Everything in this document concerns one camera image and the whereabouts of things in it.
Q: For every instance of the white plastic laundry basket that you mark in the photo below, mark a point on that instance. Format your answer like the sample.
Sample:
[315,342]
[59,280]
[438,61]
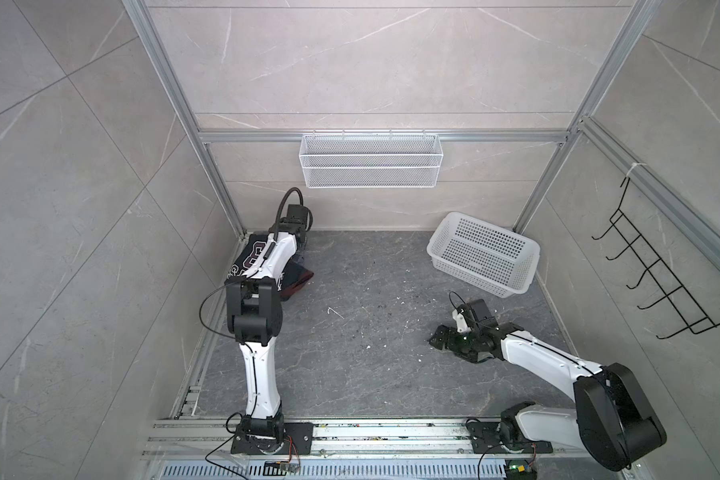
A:
[484,255]

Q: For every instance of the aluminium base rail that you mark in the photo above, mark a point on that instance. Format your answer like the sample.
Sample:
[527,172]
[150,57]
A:
[348,438]

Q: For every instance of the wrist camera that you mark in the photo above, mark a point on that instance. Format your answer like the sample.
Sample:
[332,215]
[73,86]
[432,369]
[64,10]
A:
[299,215]
[473,316]

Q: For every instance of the white wire mesh wall basket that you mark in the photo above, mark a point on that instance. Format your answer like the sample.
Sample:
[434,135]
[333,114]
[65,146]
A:
[357,161]

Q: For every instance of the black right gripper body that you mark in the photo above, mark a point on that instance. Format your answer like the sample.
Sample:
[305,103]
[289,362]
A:
[466,345]

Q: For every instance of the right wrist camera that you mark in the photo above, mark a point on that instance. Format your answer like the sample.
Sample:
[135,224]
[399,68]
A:
[473,316]

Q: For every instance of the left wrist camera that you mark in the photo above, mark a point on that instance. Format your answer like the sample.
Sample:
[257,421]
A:
[299,215]

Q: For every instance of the grey slotted cable duct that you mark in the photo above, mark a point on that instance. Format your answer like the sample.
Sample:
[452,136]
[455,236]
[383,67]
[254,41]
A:
[342,469]

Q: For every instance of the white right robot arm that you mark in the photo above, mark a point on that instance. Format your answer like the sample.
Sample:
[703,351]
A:
[612,419]

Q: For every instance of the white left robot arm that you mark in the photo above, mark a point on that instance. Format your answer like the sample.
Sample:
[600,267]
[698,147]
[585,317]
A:
[254,318]

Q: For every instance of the dark navy tank top pile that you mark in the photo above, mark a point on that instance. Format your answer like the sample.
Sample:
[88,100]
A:
[266,257]

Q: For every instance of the black wire hook rack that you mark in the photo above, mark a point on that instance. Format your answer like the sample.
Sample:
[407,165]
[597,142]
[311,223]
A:
[694,319]

